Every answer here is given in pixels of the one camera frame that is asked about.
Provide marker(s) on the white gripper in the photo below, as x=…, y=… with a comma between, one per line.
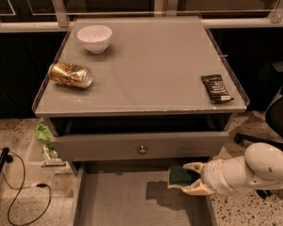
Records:
x=213, y=172

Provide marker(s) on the green yellow sponge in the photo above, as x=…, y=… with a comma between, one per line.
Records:
x=181, y=177

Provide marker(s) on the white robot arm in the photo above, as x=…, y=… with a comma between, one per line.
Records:
x=235, y=172

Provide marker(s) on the grey top drawer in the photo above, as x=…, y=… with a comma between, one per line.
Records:
x=139, y=146

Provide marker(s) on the round metal drawer knob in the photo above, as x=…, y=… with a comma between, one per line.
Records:
x=142, y=150

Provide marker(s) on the grey open middle drawer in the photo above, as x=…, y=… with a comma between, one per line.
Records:
x=134, y=196

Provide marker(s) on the grey cabinet with glass top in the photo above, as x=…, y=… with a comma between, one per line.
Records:
x=147, y=81

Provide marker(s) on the black snack packet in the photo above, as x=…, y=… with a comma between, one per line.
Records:
x=216, y=89

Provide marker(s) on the black office chair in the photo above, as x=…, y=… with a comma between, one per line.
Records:
x=273, y=126

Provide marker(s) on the clear plastic bin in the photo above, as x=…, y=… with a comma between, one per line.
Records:
x=35, y=157

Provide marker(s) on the gold soda can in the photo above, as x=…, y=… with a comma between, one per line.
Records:
x=70, y=75

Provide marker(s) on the white ceramic bowl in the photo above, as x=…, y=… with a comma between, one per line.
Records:
x=95, y=38

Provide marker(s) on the metal rail bracket right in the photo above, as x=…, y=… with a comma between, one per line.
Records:
x=276, y=14

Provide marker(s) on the metal rail bracket left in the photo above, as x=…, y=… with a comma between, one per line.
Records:
x=60, y=12

